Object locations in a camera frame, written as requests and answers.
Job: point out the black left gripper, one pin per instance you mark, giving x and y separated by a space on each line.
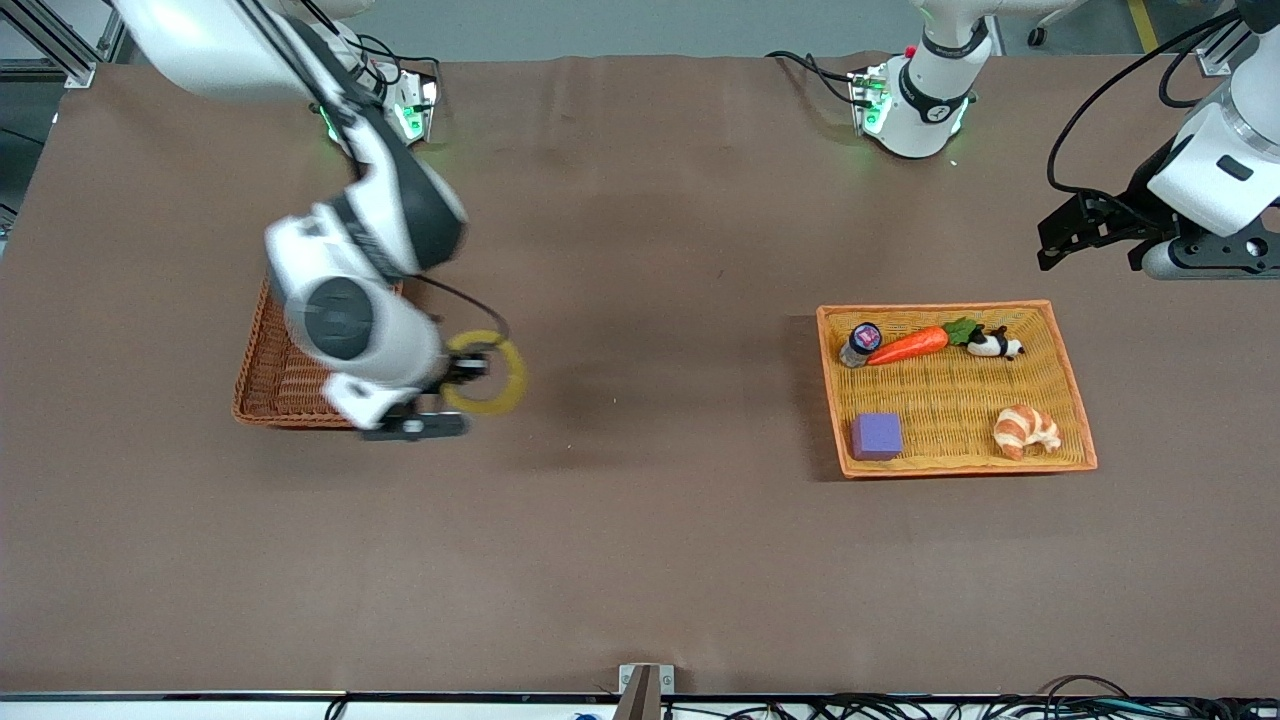
1137 203

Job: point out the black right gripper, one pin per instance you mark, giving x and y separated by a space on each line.
463 372

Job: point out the yellow packing tape roll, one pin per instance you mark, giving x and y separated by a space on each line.
512 385

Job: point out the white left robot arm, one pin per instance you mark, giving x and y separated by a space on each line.
930 90

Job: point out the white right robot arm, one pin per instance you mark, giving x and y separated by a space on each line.
350 320

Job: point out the yellow wicker basket orange rim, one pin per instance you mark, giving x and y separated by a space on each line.
950 400

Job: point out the brown wicker basket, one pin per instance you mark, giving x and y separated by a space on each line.
275 385

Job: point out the toy panda figure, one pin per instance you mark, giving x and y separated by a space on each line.
990 345

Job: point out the toy orange carrot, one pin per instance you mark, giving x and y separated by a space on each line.
910 345

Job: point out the toy croissant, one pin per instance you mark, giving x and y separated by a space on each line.
1025 430

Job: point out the office chair caster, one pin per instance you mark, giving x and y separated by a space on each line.
1038 36

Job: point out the small jar pink label lid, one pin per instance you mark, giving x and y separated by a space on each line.
860 342

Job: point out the purple foam cube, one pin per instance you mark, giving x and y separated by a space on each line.
877 437

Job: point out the aluminium frame profile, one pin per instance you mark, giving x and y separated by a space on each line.
1215 55
60 50

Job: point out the metal table clamp bracket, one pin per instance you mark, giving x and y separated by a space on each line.
640 695

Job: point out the metal table edge rail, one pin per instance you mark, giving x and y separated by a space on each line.
200 695

